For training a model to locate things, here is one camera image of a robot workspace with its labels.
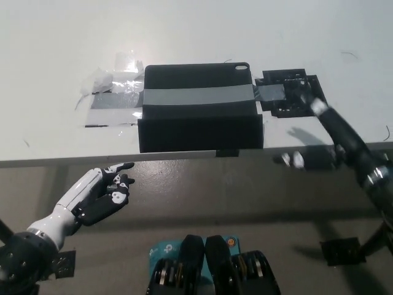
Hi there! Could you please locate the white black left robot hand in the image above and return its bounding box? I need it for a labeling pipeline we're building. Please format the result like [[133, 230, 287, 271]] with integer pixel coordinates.
[[26, 162, 136, 251]]

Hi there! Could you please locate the robot body black teal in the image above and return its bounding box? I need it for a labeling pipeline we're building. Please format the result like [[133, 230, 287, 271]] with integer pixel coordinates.
[[146, 234, 282, 295]]

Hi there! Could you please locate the crumpled clear plastic tape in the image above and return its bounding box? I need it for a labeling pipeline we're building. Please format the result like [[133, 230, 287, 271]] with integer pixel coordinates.
[[74, 66, 145, 110]]

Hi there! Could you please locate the dark right robot hand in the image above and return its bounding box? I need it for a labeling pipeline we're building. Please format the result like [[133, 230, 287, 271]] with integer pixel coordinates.
[[272, 97, 385, 183]]

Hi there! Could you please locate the black box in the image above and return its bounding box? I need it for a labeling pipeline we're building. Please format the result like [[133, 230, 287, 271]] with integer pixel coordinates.
[[137, 63, 264, 159]]

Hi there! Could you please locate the black flat plastic piece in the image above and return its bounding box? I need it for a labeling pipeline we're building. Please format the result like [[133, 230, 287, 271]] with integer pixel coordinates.
[[254, 68, 329, 119]]

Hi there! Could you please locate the grey duct tape strip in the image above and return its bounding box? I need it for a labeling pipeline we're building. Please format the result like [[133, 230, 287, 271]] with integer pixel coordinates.
[[90, 83, 289, 111]]

